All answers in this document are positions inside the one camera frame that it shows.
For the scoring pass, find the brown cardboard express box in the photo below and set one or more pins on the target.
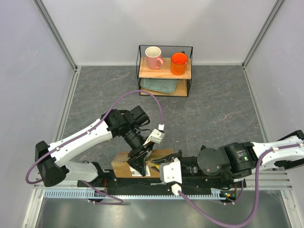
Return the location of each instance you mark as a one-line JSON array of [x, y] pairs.
[[123, 170]]

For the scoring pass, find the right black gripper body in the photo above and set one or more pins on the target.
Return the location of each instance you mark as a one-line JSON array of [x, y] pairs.
[[192, 167]]

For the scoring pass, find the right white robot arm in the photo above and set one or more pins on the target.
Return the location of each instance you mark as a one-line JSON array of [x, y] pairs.
[[222, 167]]

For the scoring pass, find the black wire wooden shelf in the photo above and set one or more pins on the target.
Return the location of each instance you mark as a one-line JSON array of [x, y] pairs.
[[183, 81]]

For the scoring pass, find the slotted cable duct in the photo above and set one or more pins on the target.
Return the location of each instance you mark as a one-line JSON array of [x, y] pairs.
[[91, 194]]

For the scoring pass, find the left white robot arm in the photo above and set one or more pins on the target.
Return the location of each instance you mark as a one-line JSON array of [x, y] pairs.
[[57, 165]]

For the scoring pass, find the teal rectangular plate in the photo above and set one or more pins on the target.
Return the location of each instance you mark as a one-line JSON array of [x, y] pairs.
[[159, 85]]

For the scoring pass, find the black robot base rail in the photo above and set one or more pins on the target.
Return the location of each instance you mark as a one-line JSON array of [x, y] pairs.
[[194, 184]]

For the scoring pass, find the orange glass cup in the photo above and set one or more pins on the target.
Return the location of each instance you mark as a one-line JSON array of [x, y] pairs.
[[179, 63]]

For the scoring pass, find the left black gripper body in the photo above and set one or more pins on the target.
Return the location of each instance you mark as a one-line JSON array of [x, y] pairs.
[[135, 152]]

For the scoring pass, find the pink ceramic mug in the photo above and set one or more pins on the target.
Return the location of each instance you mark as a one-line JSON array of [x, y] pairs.
[[153, 56]]

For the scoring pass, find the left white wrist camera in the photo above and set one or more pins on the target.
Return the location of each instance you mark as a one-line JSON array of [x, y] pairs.
[[156, 136]]

